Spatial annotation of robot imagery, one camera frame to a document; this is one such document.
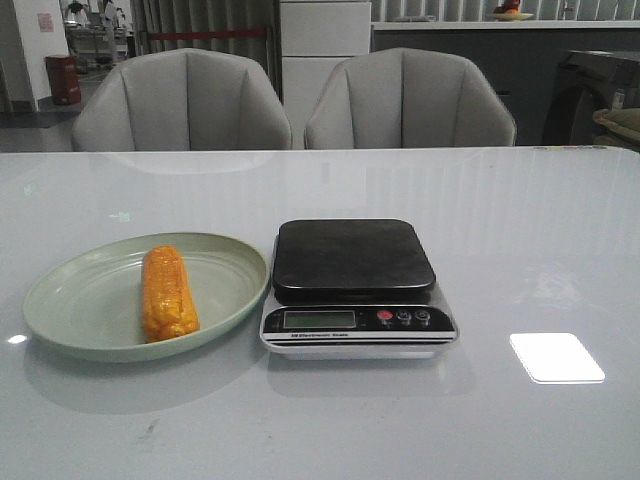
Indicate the grey armchair on right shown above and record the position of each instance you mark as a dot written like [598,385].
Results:
[408,98]

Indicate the dark glossy appliance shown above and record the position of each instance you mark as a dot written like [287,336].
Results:
[585,82]

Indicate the light green plate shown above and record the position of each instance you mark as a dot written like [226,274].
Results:
[90,307]

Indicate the red barrier belt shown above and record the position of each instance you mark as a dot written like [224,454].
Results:
[208,35]

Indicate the grey armchair on left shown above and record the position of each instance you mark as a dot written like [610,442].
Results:
[183,100]

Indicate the fruit bowl on counter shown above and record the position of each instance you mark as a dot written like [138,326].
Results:
[509,10]

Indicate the grey armchair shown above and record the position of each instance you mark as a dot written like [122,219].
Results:
[408,98]
[183,100]

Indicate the white drawer cabinet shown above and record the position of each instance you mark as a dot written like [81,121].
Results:
[315,36]

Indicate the red trash bin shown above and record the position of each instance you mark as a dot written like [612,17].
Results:
[63,79]

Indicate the black silver kitchen scale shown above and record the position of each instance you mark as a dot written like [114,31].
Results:
[354,289]

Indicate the orange corn cob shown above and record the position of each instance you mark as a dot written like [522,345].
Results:
[168,308]

